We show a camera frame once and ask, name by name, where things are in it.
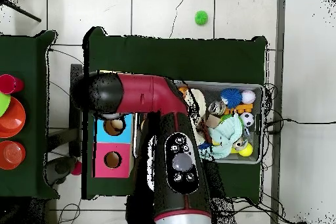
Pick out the white baseball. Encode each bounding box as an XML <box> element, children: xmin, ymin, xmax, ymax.
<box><xmin>241</xmin><ymin>89</ymin><xmax>256</xmax><ymax>104</ymax></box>

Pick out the dark green side table cloth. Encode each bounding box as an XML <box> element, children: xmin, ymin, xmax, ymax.
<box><xmin>0</xmin><ymin>30</ymin><xmax>60</xmax><ymax>200</ymax></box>

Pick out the pink round object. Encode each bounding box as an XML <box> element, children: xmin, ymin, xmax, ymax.
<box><xmin>0</xmin><ymin>74</ymin><xmax>25</xmax><ymax>95</ymax></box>

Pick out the shallow clear mesh bin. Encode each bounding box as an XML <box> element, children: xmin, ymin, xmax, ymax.
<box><xmin>132</xmin><ymin>79</ymin><xmax>264</xmax><ymax>165</ymax></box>

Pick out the black and white soccer ball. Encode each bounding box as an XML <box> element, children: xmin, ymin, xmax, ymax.
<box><xmin>240</xmin><ymin>112</ymin><xmax>255</xmax><ymax>127</ymax></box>

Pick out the green spiky ball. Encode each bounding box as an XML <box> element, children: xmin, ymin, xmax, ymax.
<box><xmin>194</xmin><ymin>10</ymin><xmax>209</xmax><ymax>26</ymax></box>

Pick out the orange bowl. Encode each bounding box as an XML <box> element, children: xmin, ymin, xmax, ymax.
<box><xmin>0</xmin><ymin>97</ymin><xmax>26</xmax><ymax>139</ymax></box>

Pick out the blue spiky ball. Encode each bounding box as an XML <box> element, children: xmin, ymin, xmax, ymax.
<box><xmin>220</xmin><ymin>87</ymin><xmax>243</xmax><ymax>109</ymax></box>

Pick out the mint green cloth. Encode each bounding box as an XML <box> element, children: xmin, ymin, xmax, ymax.
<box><xmin>198</xmin><ymin>113</ymin><xmax>243</xmax><ymax>161</ymax></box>

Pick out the black slanted rod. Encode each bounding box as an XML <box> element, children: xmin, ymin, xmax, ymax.
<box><xmin>0</xmin><ymin>0</ymin><xmax>42</xmax><ymax>23</ymax></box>

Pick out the green round object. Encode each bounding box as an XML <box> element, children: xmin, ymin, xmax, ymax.
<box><xmin>0</xmin><ymin>92</ymin><xmax>12</xmax><ymax>118</ymax></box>

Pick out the black upright panel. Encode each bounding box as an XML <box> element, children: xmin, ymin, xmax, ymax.
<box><xmin>69</xmin><ymin>63</ymin><xmax>84</xmax><ymax>158</ymax></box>

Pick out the wooden box with three holes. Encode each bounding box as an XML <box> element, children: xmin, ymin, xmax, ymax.
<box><xmin>91</xmin><ymin>113</ymin><xmax>136</xmax><ymax>178</ymax></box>

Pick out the black floor cable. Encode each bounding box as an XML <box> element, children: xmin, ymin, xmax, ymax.
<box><xmin>263</xmin><ymin>118</ymin><xmax>336</xmax><ymax>135</ymax></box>

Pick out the orange red round object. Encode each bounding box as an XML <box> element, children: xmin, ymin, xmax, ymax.
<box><xmin>0</xmin><ymin>140</ymin><xmax>26</xmax><ymax>170</ymax></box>

